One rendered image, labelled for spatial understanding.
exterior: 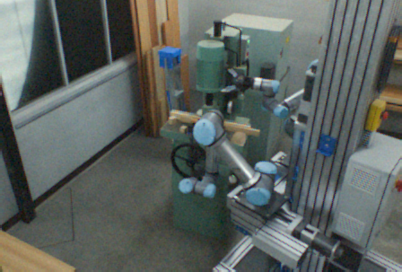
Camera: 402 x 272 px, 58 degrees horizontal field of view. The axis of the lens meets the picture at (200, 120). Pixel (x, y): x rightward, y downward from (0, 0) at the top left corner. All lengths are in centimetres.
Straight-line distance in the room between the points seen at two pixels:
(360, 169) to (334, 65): 49
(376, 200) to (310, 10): 302
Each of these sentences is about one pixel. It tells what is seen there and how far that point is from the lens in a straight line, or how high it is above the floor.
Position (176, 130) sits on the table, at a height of 90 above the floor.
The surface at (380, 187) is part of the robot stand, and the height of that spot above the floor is 114.
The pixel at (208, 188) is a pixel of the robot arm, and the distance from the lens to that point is 199.
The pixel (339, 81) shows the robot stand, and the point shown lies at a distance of 177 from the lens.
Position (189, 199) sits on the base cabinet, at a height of 33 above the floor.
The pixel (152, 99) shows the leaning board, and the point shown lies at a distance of 396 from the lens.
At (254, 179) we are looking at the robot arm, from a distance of 185.
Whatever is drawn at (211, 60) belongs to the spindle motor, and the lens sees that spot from 231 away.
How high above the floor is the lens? 219
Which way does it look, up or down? 29 degrees down
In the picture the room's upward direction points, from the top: 1 degrees clockwise
